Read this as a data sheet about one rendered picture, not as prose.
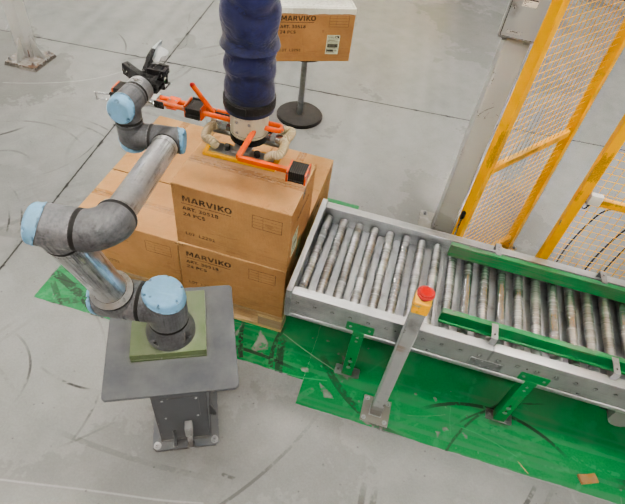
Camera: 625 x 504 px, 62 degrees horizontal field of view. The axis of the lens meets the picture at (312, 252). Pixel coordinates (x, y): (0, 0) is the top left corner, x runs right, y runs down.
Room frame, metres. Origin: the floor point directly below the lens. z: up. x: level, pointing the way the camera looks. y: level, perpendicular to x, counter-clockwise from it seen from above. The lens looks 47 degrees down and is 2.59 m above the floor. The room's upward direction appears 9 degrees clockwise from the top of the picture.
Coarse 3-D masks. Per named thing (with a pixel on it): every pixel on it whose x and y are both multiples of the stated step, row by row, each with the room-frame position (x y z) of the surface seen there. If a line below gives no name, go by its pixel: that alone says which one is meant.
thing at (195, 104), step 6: (186, 102) 1.98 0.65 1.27; (192, 102) 2.01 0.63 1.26; (198, 102) 2.01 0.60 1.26; (186, 108) 1.94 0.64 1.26; (192, 108) 1.96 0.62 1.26; (198, 108) 1.97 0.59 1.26; (204, 108) 1.98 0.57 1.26; (186, 114) 1.94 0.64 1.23; (192, 114) 1.95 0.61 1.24; (198, 114) 1.94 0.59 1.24; (198, 120) 1.94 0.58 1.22
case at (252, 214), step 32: (192, 160) 1.99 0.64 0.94; (224, 160) 2.02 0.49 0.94; (288, 160) 2.10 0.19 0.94; (192, 192) 1.79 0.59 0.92; (224, 192) 1.79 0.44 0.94; (256, 192) 1.83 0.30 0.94; (288, 192) 1.86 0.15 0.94; (192, 224) 1.79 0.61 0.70; (224, 224) 1.76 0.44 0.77; (256, 224) 1.73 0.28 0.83; (288, 224) 1.71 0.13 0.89; (256, 256) 1.73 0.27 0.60; (288, 256) 1.71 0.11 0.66
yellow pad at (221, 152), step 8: (208, 144) 1.89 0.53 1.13; (224, 144) 1.87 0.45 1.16; (208, 152) 1.83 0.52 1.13; (216, 152) 1.84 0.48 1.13; (224, 152) 1.84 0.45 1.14; (256, 152) 1.84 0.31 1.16; (232, 160) 1.81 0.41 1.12; (264, 160) 1.83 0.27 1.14; (280, 160) 1.86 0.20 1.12; (264, 168) 1.79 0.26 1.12
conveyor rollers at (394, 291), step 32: (352, 256) 1.88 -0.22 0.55; (384, 256) 1.91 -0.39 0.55; (416, 256) 1.95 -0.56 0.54; (448, 256) 2.00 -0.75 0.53; (320, 288) 1.63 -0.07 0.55; (416, 288) 1.73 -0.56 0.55; (448, 288) 1.76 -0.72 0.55; (480, 288) 1.80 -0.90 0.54; (576, 320) 1.68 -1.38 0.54; (608, 320) 1.70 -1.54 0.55; (608, 352) 1.51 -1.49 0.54
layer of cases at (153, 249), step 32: (192, 128) 2.79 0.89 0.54; (128, 160) 2.38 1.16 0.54; (320, 160) 2.66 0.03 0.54; (96, 192) 2.07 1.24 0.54; (160, 192) 2.15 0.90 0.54; (320, 192) 2.37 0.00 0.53; (160, 224) 1.91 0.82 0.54; (128, 256) 1.85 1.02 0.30; (160, 256) 1.82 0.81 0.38; (192, 256) 1.79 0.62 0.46; (224, 256) 1.76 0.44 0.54; (256, 288) 1.73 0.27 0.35
